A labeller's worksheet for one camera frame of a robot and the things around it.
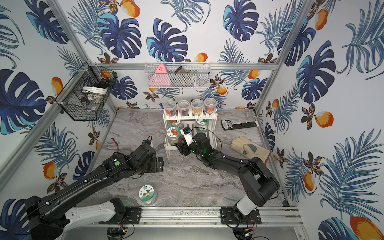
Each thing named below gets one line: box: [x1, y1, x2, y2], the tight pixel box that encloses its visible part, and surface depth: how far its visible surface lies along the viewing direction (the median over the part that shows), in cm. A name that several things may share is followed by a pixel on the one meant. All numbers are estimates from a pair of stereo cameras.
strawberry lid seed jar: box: [167, 119, 181, 127], surface depth 87 cm
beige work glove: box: [230, 136, 272, 165], surface depth 100 cm
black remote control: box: [221, 120, 259, 131], surface depth 113 cm
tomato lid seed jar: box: [166, 126, 182, 146], surface depth 83 cm
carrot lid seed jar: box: [138, 184, 158, 205], surface depth 76 cm
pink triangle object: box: [149, 63, 171, 87], surface depth 92 cm
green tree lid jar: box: [195, 119, 210, 133], surface depth 89 cm
